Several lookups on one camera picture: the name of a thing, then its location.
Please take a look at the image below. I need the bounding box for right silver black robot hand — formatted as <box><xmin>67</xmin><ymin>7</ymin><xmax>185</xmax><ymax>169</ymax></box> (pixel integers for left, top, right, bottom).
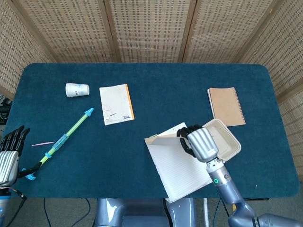
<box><xmin>176</xmin><ymin>124</ymin><xmax>220</xmax><ymax>164</ymax></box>

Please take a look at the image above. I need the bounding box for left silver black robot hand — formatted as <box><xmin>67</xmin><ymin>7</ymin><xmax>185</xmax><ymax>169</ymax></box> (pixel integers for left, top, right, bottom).
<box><xmin>0</xmin><ymin>125</ymin><xmax>41</xmax><ymax>189</ymax></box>

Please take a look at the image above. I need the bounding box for large beige notepad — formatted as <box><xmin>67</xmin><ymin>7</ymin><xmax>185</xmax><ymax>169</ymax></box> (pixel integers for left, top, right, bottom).
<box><xmin>144</xmin><ymin>122</ymin><xmax>214</xmax><ymax>203</ymax></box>

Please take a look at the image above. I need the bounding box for brown spiral notebook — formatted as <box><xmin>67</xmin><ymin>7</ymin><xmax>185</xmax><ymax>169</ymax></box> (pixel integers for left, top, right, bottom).
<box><xmin>207</xmin><ymin>87</ymin><xmax>246</xmax><ymax>127</ymax></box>

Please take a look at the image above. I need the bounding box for beige rectangular food container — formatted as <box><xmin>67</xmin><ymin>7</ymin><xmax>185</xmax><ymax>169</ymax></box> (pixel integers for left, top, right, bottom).
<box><xmin>202</xmin><ymin>118</ymin><xmax>242</xmax><ymax>163</ymax></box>

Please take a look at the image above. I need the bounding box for thin pink stick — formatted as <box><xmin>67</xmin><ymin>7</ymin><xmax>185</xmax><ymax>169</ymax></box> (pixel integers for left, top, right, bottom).
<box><xmin>31</xmin><ymin>141</ymin><xmax>56</xmax><ymax>147</ymax></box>

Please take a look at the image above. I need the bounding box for black floor equipment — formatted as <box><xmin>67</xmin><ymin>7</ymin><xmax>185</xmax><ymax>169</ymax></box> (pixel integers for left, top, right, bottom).
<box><xmin>0</xmin><ymin>94</ymin><xmax>13</xmax><ymax>126</ymax></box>

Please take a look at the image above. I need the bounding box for green blue toy tube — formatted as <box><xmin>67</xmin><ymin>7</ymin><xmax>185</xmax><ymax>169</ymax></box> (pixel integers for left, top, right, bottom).
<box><xmin>22</xmin><ymin>107</ymin><xmax>95</xmax><ymax>181</ymax></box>

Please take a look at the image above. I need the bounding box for white table leg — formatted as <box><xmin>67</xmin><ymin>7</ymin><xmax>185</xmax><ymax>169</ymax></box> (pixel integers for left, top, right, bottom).
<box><xmin>203</xmin><ymin>198</ymin><xmax>210</xmax><ymax>227</ymax></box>

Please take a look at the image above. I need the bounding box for grey blue robot torso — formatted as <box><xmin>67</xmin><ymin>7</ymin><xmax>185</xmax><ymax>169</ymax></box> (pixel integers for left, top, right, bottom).
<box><xmin>94</xmin><ymin>198</ymin><xmax>197</xmax><ymax>227</ymax></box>

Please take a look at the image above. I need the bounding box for white notepad orange spine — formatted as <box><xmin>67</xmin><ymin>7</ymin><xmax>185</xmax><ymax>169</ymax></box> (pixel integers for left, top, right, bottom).
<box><xmin>99</xmin><ymin>83</ymin><xmax>135</xmax><ymax>126</ymax></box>

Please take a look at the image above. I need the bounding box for dark blue table cloth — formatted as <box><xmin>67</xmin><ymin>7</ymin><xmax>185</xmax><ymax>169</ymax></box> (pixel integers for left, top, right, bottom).
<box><xmin>4</xmin><ymin>62</ymin><xmax>300</xmax><ymax>199</ymax></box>

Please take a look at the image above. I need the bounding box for white printed paper cup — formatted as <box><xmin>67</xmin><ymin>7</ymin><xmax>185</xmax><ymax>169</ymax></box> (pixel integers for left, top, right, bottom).
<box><xmin>65</xmin><ymin>82</ymin><xmax>90</xmax><ymax>98</ymax></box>

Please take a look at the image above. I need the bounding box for woven bamboo folding screen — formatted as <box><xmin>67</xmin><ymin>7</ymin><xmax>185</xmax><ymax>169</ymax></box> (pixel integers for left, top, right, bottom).
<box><xmin>0</xmin><ymin>0</ymin><xmax>303</xmax><ymax>180</ymax></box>

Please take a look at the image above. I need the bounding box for blue floor cable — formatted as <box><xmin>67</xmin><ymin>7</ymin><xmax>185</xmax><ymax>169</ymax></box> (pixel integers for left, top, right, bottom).
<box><xmin>212</xmin><ymin>198</ymin><xmax>223</xmax><ymax>227</ymax></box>
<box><xmin>44</xmin><ymin>198</ymin><xmax>52</xmax><ymax>227</ymax></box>

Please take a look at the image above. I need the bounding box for black floor cable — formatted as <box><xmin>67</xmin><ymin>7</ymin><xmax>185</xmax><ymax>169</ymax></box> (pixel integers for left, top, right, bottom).
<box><xmin>71</xmin><ymin>198</ymin><xmax>91</xmax><ymax>227</ymax></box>

